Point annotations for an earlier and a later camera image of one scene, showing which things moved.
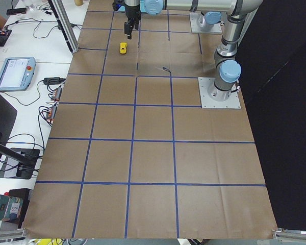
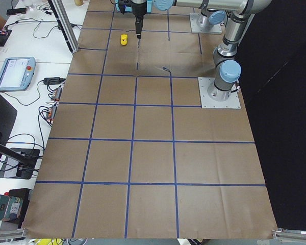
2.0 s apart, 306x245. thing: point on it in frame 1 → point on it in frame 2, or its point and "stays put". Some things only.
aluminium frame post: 61,15 stays put
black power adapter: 53,80 stays put
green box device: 5,207 stays put
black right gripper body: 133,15 → 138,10
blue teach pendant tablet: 17,74 stays put
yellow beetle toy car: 123,49 → 124,39
